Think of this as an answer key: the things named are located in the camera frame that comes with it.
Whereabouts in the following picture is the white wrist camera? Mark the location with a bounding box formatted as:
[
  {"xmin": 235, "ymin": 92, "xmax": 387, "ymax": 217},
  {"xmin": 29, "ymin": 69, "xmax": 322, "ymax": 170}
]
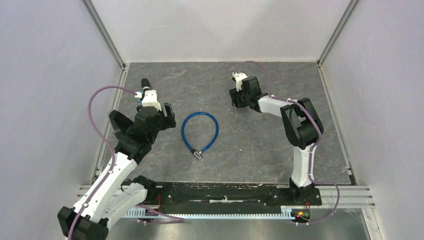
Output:
[
  {"xmin": 232, "ymin": 72, "xmax": 248, "ymax": 92},
  {"xmin": 134, "ymin": 90, "xmax": 162, "ymax": 111}
]

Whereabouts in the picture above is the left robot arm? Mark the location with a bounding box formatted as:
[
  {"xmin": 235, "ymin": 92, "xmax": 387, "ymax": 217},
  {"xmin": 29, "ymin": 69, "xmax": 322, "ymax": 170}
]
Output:
[{"xmin": 57, "ymin": 102, "xmax": 176, "ymax": 240}]

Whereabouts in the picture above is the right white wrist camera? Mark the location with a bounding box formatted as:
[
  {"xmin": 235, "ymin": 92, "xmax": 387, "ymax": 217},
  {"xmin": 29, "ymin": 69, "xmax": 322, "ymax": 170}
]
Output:
[{"xmin": 232, "ymin": 72, "xmax": 248, "ymax": 92}]

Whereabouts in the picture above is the black microphone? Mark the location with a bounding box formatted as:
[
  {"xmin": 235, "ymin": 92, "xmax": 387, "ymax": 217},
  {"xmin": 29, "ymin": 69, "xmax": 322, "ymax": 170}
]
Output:
[{"xmin": 141, "ymin": 78, "xmax": 151, "ymax": 92}]

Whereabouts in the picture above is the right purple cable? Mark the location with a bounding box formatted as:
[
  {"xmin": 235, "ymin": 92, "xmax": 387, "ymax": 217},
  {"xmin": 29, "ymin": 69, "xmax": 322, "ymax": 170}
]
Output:
[{"xmin": 234, "ymin": 60, "xmax": 341, "ymax": 226}]

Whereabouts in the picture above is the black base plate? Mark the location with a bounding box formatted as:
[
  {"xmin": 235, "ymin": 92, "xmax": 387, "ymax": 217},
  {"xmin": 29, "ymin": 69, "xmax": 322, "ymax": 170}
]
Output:
[{"xmin": 143, "ymin": 182, "xmax": 323, "ymax": 215}]

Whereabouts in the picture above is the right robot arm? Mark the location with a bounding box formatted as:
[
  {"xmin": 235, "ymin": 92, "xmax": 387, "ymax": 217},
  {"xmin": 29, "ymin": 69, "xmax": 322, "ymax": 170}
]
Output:
[{"xmin": 229, "ymin": 73, "xmax": 324, "ymax": 204}]

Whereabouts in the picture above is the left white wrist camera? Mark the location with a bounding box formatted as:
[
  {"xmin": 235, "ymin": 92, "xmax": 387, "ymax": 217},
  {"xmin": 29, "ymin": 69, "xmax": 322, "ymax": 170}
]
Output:
[{"xmin": 134, "ymin": 90, "xmax": 162, "ymax": 111}]

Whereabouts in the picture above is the black wedge cover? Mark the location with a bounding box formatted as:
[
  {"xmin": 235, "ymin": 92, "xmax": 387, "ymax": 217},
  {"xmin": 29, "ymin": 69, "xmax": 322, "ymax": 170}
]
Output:
[{"xmin": 108, "ymin": 110, "xmax": 134, "ymax": 140}]

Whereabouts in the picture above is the slotted cable duct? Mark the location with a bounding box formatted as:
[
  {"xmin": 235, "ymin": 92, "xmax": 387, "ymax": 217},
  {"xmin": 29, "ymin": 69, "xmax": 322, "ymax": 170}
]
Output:
[{"xmin": 122, "ymin": 207, "xmax": 310, "ymax": 221}]

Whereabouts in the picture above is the blue cable lock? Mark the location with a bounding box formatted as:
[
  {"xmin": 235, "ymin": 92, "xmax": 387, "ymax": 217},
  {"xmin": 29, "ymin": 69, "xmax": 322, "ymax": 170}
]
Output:
[{"xmin": 180, "ymin": 111, "xmax": 220, "ymax": 161}]

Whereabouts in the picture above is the purple cable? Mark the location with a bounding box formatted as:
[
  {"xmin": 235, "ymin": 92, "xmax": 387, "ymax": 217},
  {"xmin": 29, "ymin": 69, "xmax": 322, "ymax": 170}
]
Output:
[
  {"xmin": 67, "ymin": 85, "xmax": 137, "ymax": 240},
  {"xmin": 234, "ymin": 60, "xmax": 341, "ymax": 226}
]

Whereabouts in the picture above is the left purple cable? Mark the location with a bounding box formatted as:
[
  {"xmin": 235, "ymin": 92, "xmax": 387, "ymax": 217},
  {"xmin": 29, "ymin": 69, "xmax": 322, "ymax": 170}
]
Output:
[{"xmin": 67, "ymin": 85, "xmax": 137, "ymax": 240}]

